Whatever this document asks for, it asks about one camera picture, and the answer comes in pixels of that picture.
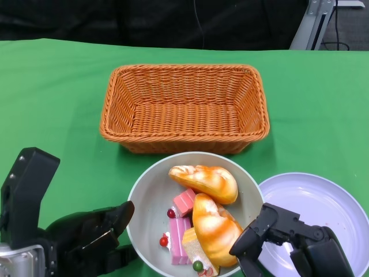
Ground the orange white toy bread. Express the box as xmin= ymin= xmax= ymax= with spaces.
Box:
xmin=168 ymin=164 xmax=239 ymax=205
xmin=192 ymin=192 xmax=244 ymax=268

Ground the long magenta striped cake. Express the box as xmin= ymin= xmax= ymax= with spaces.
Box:
xmin=159 ymin=216 xmax=193 ymax=265

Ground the salmon pink cube cake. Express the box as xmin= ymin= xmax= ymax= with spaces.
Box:
xmin=167 ymin=187 xmax=197 ymax=219

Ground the orange wicker basket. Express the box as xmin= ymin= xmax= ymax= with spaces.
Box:
xmin=99 ymin=63 xmax=270 ymax=155

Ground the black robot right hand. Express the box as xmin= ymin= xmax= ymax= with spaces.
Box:
xmin=229 ymin=202 xmax=356 ymax=277

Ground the grey metal stand frame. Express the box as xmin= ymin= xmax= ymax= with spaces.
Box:
xmin=289 ymin=0 xmax=364 ymax=50

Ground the green tablecloth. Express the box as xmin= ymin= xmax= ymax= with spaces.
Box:
xmin=0 ymin=38 xmax=369 ymax=277

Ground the grey-green bowl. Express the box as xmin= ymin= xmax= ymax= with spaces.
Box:
xmin=126 ymin=151 xmax=265 ymax=276

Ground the lavender plate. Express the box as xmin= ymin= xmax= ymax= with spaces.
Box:
xmin=256 ymin=172 xmax=369 ymax=277

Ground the yellow cake slice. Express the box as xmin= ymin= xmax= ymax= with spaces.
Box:
xmin=181 ymin=227 xmax=221 ymax=276

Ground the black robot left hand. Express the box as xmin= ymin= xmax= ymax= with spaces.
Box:
xmin=43 ymin=200 xmax=138 ymax=277

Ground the thin black hanging cable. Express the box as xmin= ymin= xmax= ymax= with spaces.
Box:
xmin=193 ymin=0 xmax=206 ymax=48

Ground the black looped floor cable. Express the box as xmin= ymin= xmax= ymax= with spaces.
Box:
xmin=319 ymin=0 xmax=350 ymax=51

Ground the black backdrop cloth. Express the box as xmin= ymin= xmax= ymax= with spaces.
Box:
xmin=0 ymin=0 xmax=306 ymax=51

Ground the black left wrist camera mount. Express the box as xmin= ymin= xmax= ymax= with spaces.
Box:
xmin=0 ymin=147 xmax=61 ymax=249

